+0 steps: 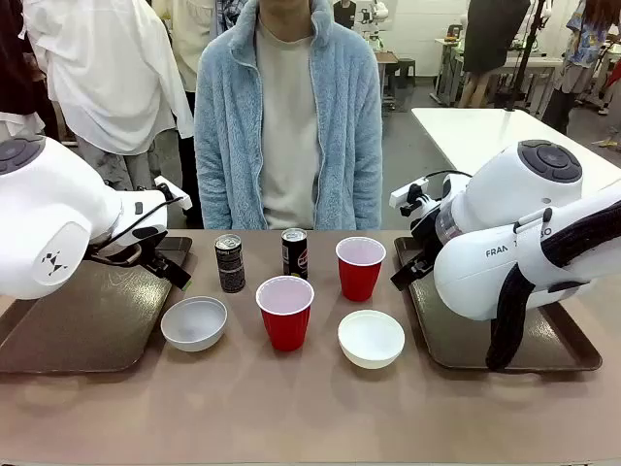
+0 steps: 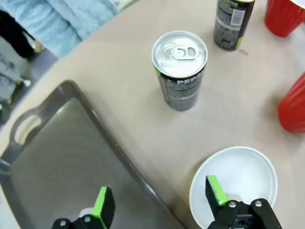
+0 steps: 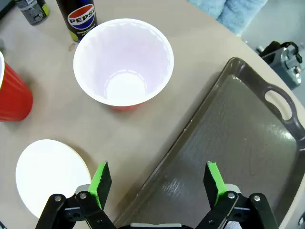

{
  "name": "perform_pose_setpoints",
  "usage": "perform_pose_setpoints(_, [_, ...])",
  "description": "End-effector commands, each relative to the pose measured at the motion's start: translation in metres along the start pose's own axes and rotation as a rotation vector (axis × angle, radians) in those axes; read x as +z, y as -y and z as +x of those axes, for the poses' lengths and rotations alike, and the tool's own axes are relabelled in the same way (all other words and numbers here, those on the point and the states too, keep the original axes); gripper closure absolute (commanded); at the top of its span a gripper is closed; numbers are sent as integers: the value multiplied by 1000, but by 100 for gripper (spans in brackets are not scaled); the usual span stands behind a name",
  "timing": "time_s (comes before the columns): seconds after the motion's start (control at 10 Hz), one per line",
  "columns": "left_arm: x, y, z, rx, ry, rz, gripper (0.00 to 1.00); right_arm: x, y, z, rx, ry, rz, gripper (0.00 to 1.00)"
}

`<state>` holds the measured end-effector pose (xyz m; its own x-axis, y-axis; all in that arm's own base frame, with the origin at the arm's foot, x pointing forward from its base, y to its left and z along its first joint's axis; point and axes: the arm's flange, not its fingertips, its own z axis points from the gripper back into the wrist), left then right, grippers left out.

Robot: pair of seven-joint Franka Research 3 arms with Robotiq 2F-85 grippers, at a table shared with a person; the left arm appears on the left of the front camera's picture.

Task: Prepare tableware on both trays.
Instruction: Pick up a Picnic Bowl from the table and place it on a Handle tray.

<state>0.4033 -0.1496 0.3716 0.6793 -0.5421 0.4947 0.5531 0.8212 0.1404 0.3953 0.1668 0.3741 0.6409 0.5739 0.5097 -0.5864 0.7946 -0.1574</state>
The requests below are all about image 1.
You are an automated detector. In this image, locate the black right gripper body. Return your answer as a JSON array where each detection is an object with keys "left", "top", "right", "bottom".
[{"left": 409, "top": 207, "right": 442, "bottom": 272}]

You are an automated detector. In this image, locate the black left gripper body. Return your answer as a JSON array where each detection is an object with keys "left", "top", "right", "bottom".
[{"left": 138, "top": 237, "right": 176, "bottom": 278}]

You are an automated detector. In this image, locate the white bowl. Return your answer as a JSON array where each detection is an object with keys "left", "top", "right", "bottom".
[
  {"left": 160, "top": 295, "right": 229, "bottom": 353},
  {"left": 337, "top": 309, "right": 407, "bottom": 371}
]

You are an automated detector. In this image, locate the red plastic cup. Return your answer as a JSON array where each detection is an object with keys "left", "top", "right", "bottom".
[
  {"left": 335, "top": 236, "right": 388, "bottom": 303},
  {"left": 255, "top": 275, "right": 316, "bottom": 352}
]

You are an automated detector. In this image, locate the grey black drink can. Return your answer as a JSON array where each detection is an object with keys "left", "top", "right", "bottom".
[{"left": 214, "top": 233, "right": 246, "bottom": 294}]

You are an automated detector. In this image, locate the brown plastic tray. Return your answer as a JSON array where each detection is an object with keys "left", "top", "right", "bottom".
[
  {"left": 0, "top": 236, "right": 194, "bottom": 375},
  {"left": 393, "top": 236, "right": 605, "bottom": 373}
]

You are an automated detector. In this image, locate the white table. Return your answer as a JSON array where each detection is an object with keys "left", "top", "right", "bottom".
[{"left": 410, "top": 107, "right": 621, "bottom": 196}]

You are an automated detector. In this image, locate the black Pepsi can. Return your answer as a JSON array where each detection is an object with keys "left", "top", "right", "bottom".
[{"left": 280, "top": 227, "right": 310, "bottom": 282}]

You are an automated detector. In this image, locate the person in blue fleece jacket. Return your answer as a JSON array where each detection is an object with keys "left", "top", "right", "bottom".
[{"left": 193, "top": 0, "right": 385, "bottom": 232}]

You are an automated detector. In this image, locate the brown topped small desk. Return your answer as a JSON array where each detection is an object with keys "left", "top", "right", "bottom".
[{"left": 375, "top": 50, "right": 417, "bottom": 114}]

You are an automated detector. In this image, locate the person in white coat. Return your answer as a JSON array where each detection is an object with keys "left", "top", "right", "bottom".
[{"left": 21, "top": 0, "right": 196, "bottom": 191}]

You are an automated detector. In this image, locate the white lab desk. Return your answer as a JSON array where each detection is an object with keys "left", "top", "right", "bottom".
[{"left": 433, "top": 36, "right": 565, "bottom": 107}]

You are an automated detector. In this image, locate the person in black skirt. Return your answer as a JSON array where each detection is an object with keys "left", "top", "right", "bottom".
[{"left": 457, "top": 0, "right": 533, "bottom": 110}]

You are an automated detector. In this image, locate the black tripod stand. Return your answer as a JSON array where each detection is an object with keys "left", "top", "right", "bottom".
[{"left": 504, "top": 0, "right": 555, "bottom": 113}]

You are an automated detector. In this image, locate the person in dark maroon clothes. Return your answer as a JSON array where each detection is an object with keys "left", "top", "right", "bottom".
[{"left": 0, "top": 0, "right": 62, "bottom": 143}]

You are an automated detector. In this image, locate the person in patterned blue shirt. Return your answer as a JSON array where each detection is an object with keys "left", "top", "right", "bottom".
[{"left": 539, "top": 0, "right": 621, "bottom": 138}]

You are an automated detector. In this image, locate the thin black cable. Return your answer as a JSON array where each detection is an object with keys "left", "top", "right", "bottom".
[{"left": 89, "top": 193, "right": 181, "bottom": 267}]

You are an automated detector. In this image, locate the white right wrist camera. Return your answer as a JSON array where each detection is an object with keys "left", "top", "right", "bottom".
[{"left": 389, "top": 178, "right": 431, "bottom": 208}]

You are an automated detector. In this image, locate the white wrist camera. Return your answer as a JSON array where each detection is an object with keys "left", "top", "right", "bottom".
[
  {"left": 389, "top": 178, "right": 431, "bottom": 208},
  {"left": 153, "top": 176, "right": 193, "bottom": 212}
]

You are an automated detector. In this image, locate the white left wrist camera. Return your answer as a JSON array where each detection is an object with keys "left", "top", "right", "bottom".
[{"left": 153, "top": 176, "right": 193, "bottom": 212}]

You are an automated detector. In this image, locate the black cable sleeve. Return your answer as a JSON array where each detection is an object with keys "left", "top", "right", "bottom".
[{"left": 485, "top": 198, "right": 621, "bottom": 373}]

